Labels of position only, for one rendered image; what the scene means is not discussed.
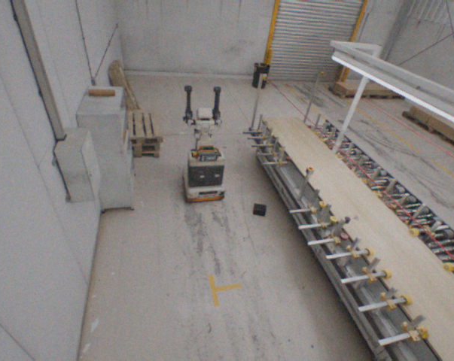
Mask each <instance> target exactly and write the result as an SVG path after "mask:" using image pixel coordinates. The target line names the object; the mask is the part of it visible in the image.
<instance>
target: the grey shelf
mask: <svg viewBox="0 0 454 361"><path fill-rule="evenodd" d="M88 89H114V92H115V96H90V95H89V92H88ZM88 89H87V91H86V94H85V96H84V99H83V101H82V103H81V106H80V107H79V109H78V113H77V114H76V117H77V118H78V123H79V126H80V128H90V134H91V137H92V140H93V146H94V150H95V153H96V158H97V162H98V166H99V172H100V175H101V179H100V183H99V190H98V194H97V195H98V198H99V203H100V206H101V209H102V214H104V213H105V210H104V208H119V207H129V206H130V205H131V210H134V206H133V188H134V176H136V174H135V169H134V163H133V151H132V146H131V140H130V135H129V124H128V119H127V113H126V102H125V96H124V91H123V86H88ZM122 99H123V101H122ZM124 106H125V107H124ZM125 121H126V122H125ZM123 129H125V130H126V140H125V144H124V143H123ZM128 142H129V143H128ZM120 146H121V148H120ZM121 151H122V153H121ZM131 163H132V165H131ZM132 168H133V169H132Z"/></svg>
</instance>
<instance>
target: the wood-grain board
mask: <svg viewBox="0 0 454 361"><path fill-rule="evenodd" d="M265 120H267V126H268V129H269V130H270V127H271V126H273V132H272V134H273V137H274V138H276V136H278V137H279V139H278V141H279V143H278V144H279V146H280V147H282V145H285V150H284V152H285V153H286V155H287V156H289V157H291V161H292V162H293V163H294V164H295V166H296V167H297V169H298V170H299V171H300V173H301V174H302V175H303V176H304V178H305V177H306V168H307V167H312V168H313V169H314V170H315V171H314V172H313V174H311V175H310V177H309V180H308V184H309V185H310V186H311V187H312V189H313V190H314V191H315V190H316V189H317V188H319V189H320V191H319V194H318V197H319V198H320V199H321V201H323V202H326V206H327V204H328V203H331V204H332V206H331V209H330V212H331V213H332V214H333V217H336V218H337V222H338V223H339V221H340V220H341V219H343V218H345V217H349V218H350V221H349V223H348V224H345V225H344V226H343V227H342V229H343V231H344V232H345V233H346V234H347V235H348V237H349V238H350V239H351V240H352V242H353V241H354V240H355V239H356V237H358V236H360V238H361V241H360V242H359V244H358V246H357V248H358V249H359V250H364V249H365V248H366V247H372V248H373V249H374V255H373V256H366V255H362V256H363V257H364V258H365V260H366V261H367V263H368V264H370V263H371V262H372V261H373V259H374V258H375V257H379V258H380V259H381V261H379V263H378V264H377V265H376V267H375V268H374V269H373V270H374V272H375V273H379V272H381V271H382V270H384V269H389V270H390V271H391V272H392V277H391V278H387V279H385V278H384V277H381V278H380V279H381V281H382V282H383V283H384V284H385V286H386V287H387V288H388V290H390V289H391V288H392V287H394V286H396V287H397V288H398V291H397V292H396V294H394V295H393V297H394V299H399V298H400V297H401V296H403V295H409V296H411V298H412V299H413V303H412V304H411V305H404V304H399V305H400V307H401V308H402V309H403V311H404V312H405V314H406V315H407V316H408V317H409V319H410V320H411V321H412V320H413V319H414V318H416V317H417V316H418V315H420V314H423V316H424V317H425V318H426V319H425V320H423V321H422V322H421V323H420V324H419V325H418V326H423V327H425V328H426V329H427V330H428V334H429V336H428V337H426V338H424V339H425V340H426V342H427V343H428V345H429V346H430V347H431V349H432V350H433V351H434V353H435V354H436V355H437V357H438V358H439V360H440V361H454V274H453V273H452V272H446V271H444V270H443V267H442V265H443V263H442V262H441V261H440V260H439V259H438V258H437V257H436V256H435V255H434V254H433V253H432V252H431V251H430V250H429V248H428V247H427V246H426V245H425V244H424V243H423V242H422V241H421V240H419V239H418V238H417V237H416V236H415V235H414V236H412V235H410V234H409V232H408V231H409V229H408V228H407V226H406V225H405V224H404V223H403V222H402V221H401V220H400V219H399V218H398V217H397V216H396V215H395V214H394V213H393V212H392V211H391V210H390V209H389V208H388V206H387V205H386V204H384V203H383V202H382V201H381V200H380V199H379V198H378V197H377V196H376V195H375V194H374V193H373V192H372V191H371V190H370V189H369V188H368V187H367V186H366V185H365V184H364V183H363V182H362V181H361V180H360V179H359V178H358V177H357V176H356V175H355V174H353V173H352V172H351V171H350V170H349V168H348V167H347V166H346V165H345V164H344V163H343V162H342V161H341V159H340V158H339V157H338V156H337V155H336V154H335V153H334V152H333V151H332V150H331V149H330V148H329V147H328V146H327V145H326V144H325V143H324V142H323V141H322V140H321V139H319V138H318V137H317V136H316V135H315V134H314V133H313V132H312V131H311V130H310V129H309V128H308V127H307V126H306V125H305V124H304V123H303V122H302V121H301V120H300V119H299V118H298V117H262V122H263V123H264V122H265ZM356 215H357V216H358V219H359V220H354V219H353V217H354V216H356ZM418 326H416V327H418Z"/></svg>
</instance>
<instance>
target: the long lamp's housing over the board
mask: <svg viewBox="0 0 454 361"><path fill-rule="evenodd" d="M333 57H335V58H337V59H339V60H341V61H343V62H346V63H348V64H350V65H352V66H354V67H355V68H357V69H358V70H360V71H362V72H364V73H366V74H369V75H370V76H371V77H374V78H376V79H377V80H380V81H382V82H383V83H387V84H388V85H390V86H393V87H394V88H396V89H399V90H400V91H402V92H404V93H406V94H408V95H410V96H412V97H414V98H416V99H418V100H419V101H421V102H424V103H426V104H427V105H430V106H432V107H434V108H436V109H438V110H440V111H441V112H443V113H445V114H447V115H449V116H451V117H453V118H454V104H453V103H452V102H449V101H447V100H446V99H442V98H441V97H439V96H436V95H434V94H432V93H429V92H427V91H425V90H423V89H420V88H419V89H417V86H414V85H412V84H410V83H408V82H406V81H404V80H401V79H399V78H397V77H395V76H393V75H390V74H388V73H386V72H384V71H380V70H379V69H377V68H376V67H374V66H372V65H369V64H367V63H366V62H363V61H361V60H359V59H356V58H354V59H353V56H350V55H348V54H346V53H343V52H341V51H335V52H334V53H333V55H332V59H333Z"/></svg>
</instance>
